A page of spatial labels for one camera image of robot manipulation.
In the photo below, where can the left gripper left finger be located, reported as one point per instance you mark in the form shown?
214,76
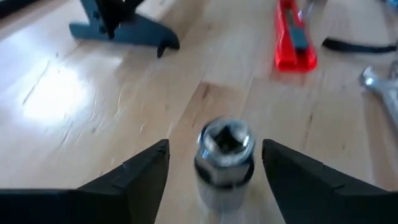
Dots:
93,205

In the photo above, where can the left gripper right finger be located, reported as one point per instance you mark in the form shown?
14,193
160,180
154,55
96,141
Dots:
311,199

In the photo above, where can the chrome socket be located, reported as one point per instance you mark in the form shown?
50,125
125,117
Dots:
224,161

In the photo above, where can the small chrome combination wrench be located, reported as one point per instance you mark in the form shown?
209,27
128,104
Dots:
382,90

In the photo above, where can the red utility knife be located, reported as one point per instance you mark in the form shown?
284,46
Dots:
292,46

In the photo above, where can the black pegboard stand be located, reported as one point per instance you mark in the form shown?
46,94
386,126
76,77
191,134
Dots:
133,32

